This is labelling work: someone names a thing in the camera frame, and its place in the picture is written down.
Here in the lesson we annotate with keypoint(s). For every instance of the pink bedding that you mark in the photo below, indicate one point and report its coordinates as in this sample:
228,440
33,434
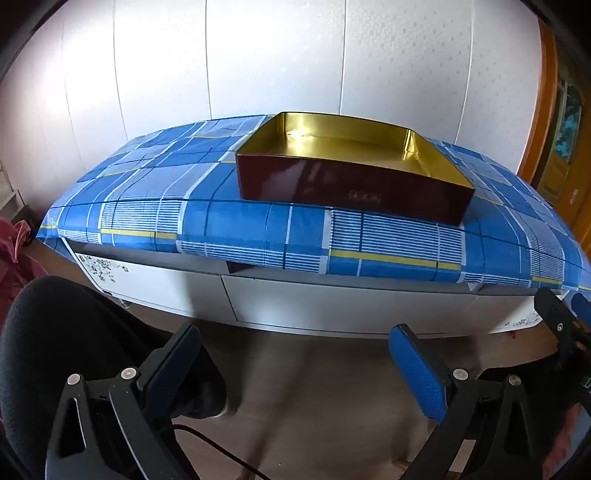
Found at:
18,272

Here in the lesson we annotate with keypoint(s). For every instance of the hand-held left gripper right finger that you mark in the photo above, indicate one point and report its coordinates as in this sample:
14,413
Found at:
418,374

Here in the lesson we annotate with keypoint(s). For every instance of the white cabinet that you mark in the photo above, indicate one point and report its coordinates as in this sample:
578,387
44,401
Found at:
323,304

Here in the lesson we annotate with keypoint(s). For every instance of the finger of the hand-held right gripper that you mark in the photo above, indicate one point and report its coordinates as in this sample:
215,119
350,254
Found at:
583,305
556,318

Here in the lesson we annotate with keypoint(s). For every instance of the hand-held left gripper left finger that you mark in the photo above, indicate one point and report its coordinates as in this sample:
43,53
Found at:
171,374

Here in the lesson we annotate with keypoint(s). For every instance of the person's black trouser leg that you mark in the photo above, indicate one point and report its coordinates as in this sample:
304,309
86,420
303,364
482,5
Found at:
69,323

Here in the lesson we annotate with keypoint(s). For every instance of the blue checked cloth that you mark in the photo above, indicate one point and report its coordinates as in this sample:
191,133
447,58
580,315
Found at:
184,194

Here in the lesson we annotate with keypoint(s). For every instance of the white shelf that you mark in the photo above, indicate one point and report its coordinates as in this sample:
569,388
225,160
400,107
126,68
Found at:
7,194

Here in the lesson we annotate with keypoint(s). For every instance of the wooden door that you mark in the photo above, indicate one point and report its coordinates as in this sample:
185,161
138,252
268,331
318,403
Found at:
549,138

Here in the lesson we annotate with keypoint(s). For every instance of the red tin box gold inside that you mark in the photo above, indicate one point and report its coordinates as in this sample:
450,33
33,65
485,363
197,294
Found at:
351,184

